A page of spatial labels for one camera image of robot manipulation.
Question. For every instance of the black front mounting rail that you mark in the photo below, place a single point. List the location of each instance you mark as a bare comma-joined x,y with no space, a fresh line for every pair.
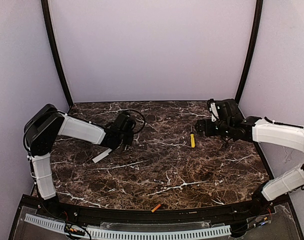
228,214

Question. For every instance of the orange black battery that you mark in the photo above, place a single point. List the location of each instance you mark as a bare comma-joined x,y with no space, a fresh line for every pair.
155,208

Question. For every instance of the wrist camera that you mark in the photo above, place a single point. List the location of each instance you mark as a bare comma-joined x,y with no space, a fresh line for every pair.
125,123
213,110

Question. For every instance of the black frame post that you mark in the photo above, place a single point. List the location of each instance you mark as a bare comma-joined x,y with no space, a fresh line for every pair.
55,53
250,50

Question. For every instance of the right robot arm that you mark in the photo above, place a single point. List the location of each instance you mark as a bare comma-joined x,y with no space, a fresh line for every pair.
228,122

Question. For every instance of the white battery cover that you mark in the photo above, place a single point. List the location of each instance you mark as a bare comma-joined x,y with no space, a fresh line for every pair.
101,156

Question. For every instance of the white slotted cable duct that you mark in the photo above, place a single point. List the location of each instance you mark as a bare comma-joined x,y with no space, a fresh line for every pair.
119,231

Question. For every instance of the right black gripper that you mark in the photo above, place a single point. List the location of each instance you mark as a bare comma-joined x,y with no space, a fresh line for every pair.
206,127

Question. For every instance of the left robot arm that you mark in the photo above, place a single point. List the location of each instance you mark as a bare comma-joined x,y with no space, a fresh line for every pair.
41,132

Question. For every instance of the left black frame post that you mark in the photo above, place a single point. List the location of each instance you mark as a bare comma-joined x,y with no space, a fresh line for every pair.
55,53

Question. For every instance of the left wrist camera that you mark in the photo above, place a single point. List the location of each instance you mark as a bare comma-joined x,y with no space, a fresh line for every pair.
125,123

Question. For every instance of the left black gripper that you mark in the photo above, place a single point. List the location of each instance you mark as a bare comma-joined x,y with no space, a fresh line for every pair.
125,139

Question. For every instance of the yellow handled screwdriver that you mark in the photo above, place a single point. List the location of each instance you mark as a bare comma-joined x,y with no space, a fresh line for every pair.
192,137

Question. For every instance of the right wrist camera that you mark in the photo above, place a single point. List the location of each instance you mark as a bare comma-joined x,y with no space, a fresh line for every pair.
213,110

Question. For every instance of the right black frame post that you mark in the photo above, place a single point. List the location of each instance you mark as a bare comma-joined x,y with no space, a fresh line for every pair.
250,50

